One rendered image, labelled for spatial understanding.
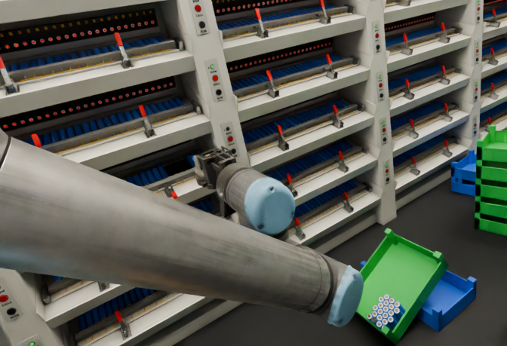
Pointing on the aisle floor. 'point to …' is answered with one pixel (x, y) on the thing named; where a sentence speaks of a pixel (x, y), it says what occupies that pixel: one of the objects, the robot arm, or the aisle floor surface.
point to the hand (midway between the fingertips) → (204, 168)
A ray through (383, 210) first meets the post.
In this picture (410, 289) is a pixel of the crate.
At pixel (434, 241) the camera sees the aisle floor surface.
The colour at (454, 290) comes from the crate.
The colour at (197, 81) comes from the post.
